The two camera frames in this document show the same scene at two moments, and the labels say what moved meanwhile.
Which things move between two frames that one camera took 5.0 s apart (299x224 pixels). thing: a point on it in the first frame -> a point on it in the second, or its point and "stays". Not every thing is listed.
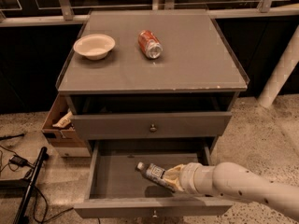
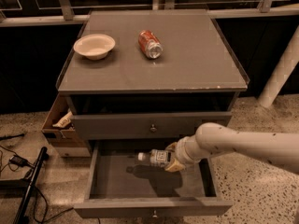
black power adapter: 19,161 stays
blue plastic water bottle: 154,174 -> 155,157
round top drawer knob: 152,129 stays
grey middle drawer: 115,189 stays
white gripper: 191,178 -> 179,153
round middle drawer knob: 154,214 stays
